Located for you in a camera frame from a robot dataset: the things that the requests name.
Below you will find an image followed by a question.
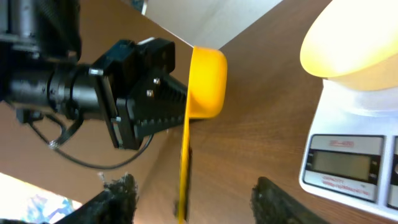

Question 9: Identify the left black cable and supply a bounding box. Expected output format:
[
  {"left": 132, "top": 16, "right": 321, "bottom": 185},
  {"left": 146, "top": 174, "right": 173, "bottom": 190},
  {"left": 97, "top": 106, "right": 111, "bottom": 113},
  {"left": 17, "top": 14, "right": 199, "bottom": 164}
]
[{"left": 29, "top": 114, "right": 155, "bottom": 170}]

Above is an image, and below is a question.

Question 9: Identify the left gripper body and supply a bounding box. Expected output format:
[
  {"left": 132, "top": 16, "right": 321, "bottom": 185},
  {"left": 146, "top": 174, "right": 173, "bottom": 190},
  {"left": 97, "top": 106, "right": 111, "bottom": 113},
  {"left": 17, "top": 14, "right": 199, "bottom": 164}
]
[{"left": 90, "top": 38, "right": 175, "bottom": 150}]

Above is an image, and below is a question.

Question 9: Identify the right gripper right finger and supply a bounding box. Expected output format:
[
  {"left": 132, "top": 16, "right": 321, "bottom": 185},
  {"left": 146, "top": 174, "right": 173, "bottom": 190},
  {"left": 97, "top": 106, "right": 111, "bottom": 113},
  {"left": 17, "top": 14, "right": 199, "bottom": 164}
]
[{"left": 251, "top": 177, "right": 328, "bottom": 224}]

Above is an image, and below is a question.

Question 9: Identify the yellow measuring scoop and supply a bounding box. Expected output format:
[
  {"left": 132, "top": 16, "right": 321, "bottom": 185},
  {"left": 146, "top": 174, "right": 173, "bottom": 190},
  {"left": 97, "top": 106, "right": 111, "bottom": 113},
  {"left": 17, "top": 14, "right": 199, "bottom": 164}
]
[{"left": 177, "top": 46, "right": 228, "bottom": 223}]

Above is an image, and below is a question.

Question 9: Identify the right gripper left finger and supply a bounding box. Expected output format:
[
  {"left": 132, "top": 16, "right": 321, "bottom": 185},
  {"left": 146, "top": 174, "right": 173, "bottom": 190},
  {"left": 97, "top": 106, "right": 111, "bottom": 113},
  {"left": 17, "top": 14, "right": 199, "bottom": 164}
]
[{"left": 57, "top": 174, "right": 138, "bottom": 224}]

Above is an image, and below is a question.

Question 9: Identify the yellow plastic bowl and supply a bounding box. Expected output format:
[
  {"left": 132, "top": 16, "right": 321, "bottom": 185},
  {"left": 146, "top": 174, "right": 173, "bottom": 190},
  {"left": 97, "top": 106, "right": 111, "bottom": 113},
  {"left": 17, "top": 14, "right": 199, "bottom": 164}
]
[{"left": 300, "top": 0, "right": 397, "bottom": 91}]

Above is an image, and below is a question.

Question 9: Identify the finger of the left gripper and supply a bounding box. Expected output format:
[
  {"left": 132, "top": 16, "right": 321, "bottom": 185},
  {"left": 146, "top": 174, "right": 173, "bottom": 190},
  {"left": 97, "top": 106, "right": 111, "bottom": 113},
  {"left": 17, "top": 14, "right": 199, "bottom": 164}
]
[{"left": 127, "top": 73, "right": 187, "bottom": 139}]

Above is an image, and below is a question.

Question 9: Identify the white digital kitchen scale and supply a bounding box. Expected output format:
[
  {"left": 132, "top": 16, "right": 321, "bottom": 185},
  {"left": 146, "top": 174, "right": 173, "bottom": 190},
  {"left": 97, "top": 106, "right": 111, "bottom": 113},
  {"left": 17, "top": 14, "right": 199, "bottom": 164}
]
[{"left": 298, "top": 55, "right": 398, "bottom": 222}]

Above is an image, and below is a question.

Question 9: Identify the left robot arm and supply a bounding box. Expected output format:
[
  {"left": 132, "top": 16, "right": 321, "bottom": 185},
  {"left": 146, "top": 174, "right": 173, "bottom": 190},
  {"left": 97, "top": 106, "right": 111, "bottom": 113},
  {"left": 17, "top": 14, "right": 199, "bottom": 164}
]
[{"left": 1, "top": 1, "right": 187, "bottom": 150}]

